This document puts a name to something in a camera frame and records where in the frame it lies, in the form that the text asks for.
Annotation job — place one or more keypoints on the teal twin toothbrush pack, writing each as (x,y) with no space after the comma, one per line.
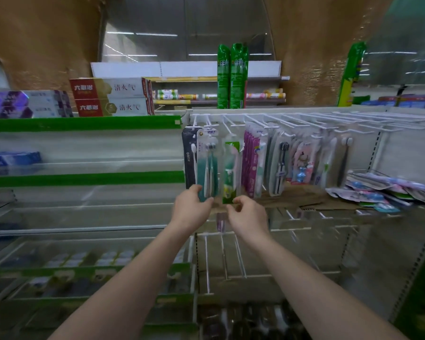
(207,162)

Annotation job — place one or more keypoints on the clear green toothbrush pack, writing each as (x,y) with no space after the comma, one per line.
(327,162)

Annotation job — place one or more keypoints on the green label toothbrush pack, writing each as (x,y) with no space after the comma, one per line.
(231,166)

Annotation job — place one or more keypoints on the pink label toothbrush pack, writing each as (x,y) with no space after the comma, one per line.
(258,162)
(246,159)

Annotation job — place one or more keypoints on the kids toothbrush pack blue toy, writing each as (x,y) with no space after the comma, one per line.
(302,162)

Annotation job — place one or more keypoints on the person's left forearm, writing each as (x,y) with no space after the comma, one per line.
(120,297)

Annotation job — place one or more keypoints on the brown cardboard tray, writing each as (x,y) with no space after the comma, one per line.
(297,198)

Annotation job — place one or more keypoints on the clear pink-topped toothbrush pack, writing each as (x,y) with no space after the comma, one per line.
(320,152)

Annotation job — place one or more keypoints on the pile of toothbrush packs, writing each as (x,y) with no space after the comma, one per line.
(375,194)

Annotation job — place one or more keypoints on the woven brown column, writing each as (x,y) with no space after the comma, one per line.
(322,42)
(42,38)

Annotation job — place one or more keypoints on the row of colourful wrap rolls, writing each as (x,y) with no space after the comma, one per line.
(265,95)

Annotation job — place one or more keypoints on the green yellow spray can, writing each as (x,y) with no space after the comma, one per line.
(350,74)

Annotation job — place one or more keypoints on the white purple toothpaste box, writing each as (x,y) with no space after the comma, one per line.
(39,111)
(35,97)

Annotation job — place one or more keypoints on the green spray can red side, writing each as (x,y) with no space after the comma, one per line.
(246,99)

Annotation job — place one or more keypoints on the blue product box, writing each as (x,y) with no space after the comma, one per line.
(12,161)

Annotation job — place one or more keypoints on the person's right forearm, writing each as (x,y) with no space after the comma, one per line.
(322,297)

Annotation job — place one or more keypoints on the person's left hand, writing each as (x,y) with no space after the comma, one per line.
(191,212)

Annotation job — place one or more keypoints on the person's right hand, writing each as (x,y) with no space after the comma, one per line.
(251,221)

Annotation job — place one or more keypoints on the white shelf unit yellow strips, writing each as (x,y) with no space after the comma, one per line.
(127,68)

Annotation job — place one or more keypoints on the tall green spray can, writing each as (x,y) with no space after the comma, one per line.
(238,77)
(224,77)

